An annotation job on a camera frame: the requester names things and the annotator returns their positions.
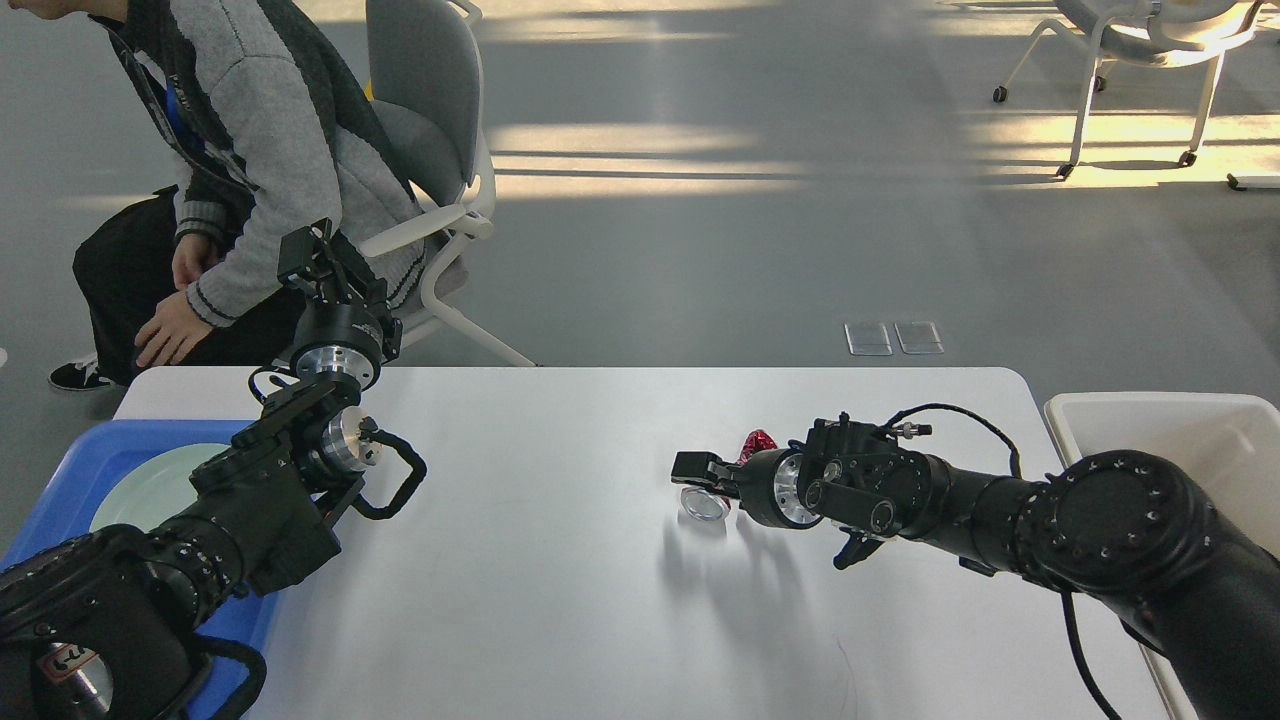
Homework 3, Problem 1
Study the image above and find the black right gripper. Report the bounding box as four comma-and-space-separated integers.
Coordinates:
671, 448, 822, 530

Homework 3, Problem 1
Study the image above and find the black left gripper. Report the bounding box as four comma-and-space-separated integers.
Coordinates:
276, 219, 403, 389

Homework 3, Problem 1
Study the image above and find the crushed red soda can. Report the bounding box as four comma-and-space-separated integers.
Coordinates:
677, 429, 778, 521

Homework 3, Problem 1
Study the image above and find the light green plate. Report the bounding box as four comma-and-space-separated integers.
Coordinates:
90, 443, 230, 532

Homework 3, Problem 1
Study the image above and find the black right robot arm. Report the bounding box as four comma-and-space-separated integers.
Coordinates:
671, 410, 1279, 719

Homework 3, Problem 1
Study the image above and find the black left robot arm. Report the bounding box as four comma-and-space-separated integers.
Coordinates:
1, 220, 428, 719

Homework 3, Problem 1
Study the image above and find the person right hand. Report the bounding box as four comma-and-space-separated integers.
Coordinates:
172, 232, 221, 290

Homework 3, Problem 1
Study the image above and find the person left hand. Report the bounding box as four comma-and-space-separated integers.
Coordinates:
134, 291, 214, 369

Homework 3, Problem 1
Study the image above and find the left floor outlet plate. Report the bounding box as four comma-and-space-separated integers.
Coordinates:
844, 322, 893, 357

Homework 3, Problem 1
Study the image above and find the floor outlet plate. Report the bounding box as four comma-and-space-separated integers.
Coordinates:
893, 322, 945, 355
844, 322, 893, 357

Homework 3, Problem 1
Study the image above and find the person in grey jacket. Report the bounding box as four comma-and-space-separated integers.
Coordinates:
12, 1, 422, 391

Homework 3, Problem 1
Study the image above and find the white chair left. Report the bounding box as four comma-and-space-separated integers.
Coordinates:
360, 1, 534, 366

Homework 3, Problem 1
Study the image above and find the white chair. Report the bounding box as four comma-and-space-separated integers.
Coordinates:
991, 1, 1263, 181
360, 1, 534, 366

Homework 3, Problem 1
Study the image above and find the right floor outlet plate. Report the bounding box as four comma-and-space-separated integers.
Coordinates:
893, 322, 945, 355

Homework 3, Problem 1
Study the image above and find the blue plastic tray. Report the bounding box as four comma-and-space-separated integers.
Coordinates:
3, 419, 276, 719

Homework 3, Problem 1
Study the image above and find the white plastic bin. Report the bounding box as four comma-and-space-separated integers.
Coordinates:
1043, 391, 1280, 720

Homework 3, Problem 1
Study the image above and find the white chair top right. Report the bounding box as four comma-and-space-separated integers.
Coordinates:
991, 1, 1263, 181

